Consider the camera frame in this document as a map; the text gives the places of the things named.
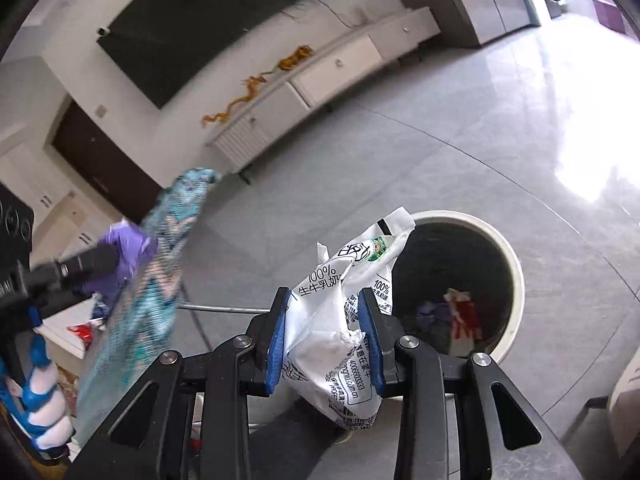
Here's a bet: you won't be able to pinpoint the white round trash bin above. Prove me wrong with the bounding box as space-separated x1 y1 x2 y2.
385 210 526 366

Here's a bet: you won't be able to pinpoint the black wall television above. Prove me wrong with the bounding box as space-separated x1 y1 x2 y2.
97 0 343 110

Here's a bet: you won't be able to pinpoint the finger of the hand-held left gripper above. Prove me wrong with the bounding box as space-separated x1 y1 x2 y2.
30 242 119 292

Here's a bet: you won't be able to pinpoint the light wooden furniture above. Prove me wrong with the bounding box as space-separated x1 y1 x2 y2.
606 359 640 457

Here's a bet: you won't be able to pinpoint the white wall cabinets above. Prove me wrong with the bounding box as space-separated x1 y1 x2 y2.
0 140 101 261

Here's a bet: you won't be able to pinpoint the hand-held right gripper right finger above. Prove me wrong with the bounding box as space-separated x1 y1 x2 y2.
357 287 543 480

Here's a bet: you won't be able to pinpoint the small golden dragon ornament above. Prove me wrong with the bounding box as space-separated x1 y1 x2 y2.
277 46 314 72

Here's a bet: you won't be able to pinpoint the white milk packet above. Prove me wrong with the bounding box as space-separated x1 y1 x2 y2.
282 206 416 432

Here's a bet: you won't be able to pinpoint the crumpled purple wrapper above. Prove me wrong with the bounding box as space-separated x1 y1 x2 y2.
415 300 451 332

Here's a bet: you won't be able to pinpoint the purple stool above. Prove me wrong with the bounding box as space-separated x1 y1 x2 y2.
591 0 637 37

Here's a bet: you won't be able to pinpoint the white television cabinet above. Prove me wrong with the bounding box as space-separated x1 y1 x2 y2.
207 7 441 186

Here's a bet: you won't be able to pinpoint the person's left hand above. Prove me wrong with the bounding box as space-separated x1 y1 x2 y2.
0 332 77 452

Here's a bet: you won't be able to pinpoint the purple plastic wrapper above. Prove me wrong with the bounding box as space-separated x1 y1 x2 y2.
75 220 157 311

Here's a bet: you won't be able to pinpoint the metal rod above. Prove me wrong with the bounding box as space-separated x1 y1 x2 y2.
176 302 272 315

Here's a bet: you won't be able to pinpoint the red and white packet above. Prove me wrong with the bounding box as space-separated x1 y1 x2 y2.
444 288 483 356

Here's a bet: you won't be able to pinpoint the long golden dragon ornament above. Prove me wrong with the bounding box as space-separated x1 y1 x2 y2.
201 75 267 127

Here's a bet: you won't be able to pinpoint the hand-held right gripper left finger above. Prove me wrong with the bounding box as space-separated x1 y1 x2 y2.
65 287 292 480

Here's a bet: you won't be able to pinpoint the dark wooden door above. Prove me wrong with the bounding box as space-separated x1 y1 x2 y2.
52 100 166 211

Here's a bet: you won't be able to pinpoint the teal zigzag blanket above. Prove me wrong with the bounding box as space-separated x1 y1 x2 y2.
75 167 221 453

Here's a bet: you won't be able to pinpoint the red snack wrapper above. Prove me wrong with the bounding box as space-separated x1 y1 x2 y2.
67 322 99 352

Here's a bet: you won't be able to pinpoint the grey refrigerator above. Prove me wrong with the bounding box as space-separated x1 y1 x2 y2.
440 0 533 47

